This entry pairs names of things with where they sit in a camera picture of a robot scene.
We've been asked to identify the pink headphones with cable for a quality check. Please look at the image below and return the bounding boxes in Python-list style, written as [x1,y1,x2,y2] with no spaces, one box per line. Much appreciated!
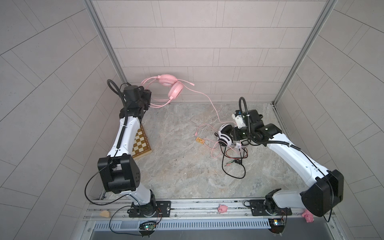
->
[140,74,241,160]

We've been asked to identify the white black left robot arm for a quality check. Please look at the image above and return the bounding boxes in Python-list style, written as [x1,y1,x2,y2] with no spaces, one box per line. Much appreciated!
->
[97,80,157,218]

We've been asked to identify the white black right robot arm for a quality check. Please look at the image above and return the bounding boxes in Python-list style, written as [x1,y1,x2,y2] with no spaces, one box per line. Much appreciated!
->
[230,97,344,217]

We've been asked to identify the small printed wooden block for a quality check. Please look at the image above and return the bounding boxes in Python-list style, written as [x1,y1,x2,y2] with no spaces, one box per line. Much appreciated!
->
[196,137,205,145]

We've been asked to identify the wooden folding chess board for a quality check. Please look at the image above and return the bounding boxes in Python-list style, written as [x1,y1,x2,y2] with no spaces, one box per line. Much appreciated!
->
[132,125,152,160]

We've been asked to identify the pink pig toy centre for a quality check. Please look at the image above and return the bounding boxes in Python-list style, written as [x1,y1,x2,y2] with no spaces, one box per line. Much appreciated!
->
[218,205,228,214]

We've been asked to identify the pink pig toy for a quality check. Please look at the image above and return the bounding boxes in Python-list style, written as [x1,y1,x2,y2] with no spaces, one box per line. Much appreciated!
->
[218,205,228,214]
[301,209,314,223]

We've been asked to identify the right circuit board with led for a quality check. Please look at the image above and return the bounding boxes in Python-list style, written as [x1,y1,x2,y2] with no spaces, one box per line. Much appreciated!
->
[268,219,286,235]

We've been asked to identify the circuit board with led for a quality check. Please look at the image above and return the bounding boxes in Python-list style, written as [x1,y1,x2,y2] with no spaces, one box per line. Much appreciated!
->
[139,221,157,236]
[268,219,286,235]

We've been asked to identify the pink pig toy right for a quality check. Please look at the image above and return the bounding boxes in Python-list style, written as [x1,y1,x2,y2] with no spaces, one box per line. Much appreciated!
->
[301,209,314,223]

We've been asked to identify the left circuit board with led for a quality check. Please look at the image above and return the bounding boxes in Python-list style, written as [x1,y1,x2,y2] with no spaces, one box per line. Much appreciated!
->
[139,221,157,236]

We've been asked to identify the white black headphones with cable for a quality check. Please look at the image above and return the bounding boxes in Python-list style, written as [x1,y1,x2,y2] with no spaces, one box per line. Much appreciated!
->
[215,124,249,180]

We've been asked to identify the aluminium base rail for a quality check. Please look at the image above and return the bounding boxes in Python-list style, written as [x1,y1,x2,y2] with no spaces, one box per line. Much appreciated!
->
[80,196,343,240]

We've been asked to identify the beige wooden piece on rail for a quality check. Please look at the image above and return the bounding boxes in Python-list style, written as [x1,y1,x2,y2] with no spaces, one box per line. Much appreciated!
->
[100,210,111,218]

